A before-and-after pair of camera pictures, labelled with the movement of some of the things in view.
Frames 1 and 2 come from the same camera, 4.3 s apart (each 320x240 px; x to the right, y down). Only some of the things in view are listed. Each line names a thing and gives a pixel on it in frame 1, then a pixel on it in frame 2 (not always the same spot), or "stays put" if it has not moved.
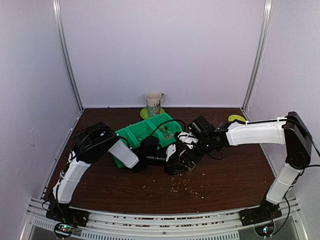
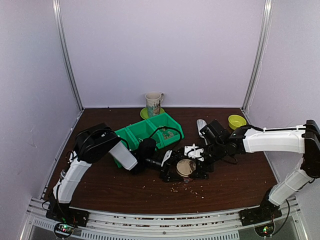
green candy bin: x=135 y=133 stays put
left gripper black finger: x=180 y=168 → x=171 y=178
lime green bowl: x=235 y=118 stays put
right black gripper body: x=204 y=148 → x=218 y=152
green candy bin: x=167 y=132 stays put
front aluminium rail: x=287 y=225 stays put
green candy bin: x=119 y=164 stays put
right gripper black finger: x=188 y=158 → x=200 y=173
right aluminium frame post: x=268 y=10 stays put
